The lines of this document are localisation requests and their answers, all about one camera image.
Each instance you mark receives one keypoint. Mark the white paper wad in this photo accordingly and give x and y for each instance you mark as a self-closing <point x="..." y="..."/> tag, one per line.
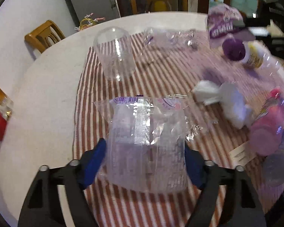
<point x="234" y="106"/>

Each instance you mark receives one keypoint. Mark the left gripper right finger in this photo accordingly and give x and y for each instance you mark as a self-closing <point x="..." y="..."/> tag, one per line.
<point x="241" y="205"/>

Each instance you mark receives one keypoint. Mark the blue label water bottle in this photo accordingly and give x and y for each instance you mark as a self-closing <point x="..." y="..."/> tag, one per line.
<point x="273" y="166"/>

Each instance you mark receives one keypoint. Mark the clear plastic wrap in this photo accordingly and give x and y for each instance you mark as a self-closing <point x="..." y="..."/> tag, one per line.
<point x="168" y="39"/>

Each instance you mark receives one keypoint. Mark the amber liquor bottle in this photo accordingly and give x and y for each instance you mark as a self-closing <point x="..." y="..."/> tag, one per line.
<point x="6" y="106"/>

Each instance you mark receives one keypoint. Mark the yellow label clear bottle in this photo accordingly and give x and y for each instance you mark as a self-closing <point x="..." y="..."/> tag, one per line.
<point x="250" y="54"/>

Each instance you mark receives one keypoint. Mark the clear plastic cup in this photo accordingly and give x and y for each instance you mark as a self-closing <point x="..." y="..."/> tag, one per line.
<point x="114" y="50"/>

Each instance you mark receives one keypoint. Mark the wooden chair left side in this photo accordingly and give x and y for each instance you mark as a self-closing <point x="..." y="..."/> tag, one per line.
<point x="44" y="36"/>

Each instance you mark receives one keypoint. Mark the purple snack wrapper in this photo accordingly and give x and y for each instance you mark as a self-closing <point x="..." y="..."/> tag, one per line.
<point x="220" y="23"/>

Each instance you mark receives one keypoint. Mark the striped red white cloth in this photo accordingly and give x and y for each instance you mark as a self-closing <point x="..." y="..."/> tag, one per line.
<point x="169" y="73"/>

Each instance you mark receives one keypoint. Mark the crumpled white tissue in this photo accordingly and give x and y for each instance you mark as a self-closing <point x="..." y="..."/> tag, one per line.
<point x="207" y="92"/>

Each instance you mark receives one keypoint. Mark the pink label bottle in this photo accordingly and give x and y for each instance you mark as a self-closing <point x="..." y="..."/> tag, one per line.
<point x="266" y="130"/>

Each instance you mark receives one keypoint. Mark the clear plastic bag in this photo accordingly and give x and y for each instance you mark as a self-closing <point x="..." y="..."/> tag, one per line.
<point x="146" y="141"/>

